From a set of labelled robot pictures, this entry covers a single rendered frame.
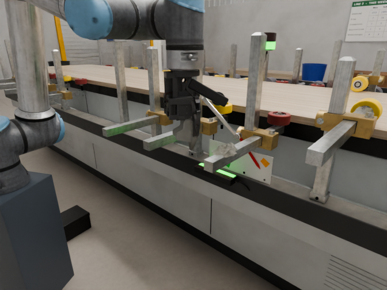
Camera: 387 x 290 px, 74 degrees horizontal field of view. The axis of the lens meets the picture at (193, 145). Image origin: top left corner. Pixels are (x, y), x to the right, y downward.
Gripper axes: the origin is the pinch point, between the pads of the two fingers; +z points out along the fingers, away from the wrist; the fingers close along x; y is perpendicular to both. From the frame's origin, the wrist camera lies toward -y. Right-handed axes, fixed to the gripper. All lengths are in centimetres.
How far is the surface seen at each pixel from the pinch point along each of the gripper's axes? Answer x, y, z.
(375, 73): -55, -124, -10
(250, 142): -2.7, -18.9, 2.2
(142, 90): -89, 5, -1
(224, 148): 2.4, -8.4, 0.9
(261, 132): -7.5, -25.4, 1.2
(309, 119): -9.6, -45.2, -1.2
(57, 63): -137, 56, -14
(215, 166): 7.4, -3.7, 3.6
